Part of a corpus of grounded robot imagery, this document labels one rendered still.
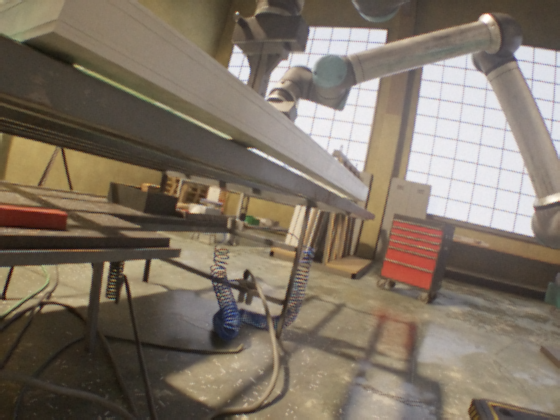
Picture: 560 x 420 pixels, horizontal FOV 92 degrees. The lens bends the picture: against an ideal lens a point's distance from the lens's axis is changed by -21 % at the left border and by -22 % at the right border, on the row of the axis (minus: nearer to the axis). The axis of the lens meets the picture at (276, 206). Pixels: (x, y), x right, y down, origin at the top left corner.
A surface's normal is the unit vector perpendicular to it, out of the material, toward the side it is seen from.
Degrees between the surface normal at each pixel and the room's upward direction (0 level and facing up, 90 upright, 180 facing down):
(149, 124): 90
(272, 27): 90
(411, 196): 90
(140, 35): 90
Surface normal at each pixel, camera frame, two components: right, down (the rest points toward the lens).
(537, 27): -0.39, -0.08
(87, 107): 0.90, 0.21
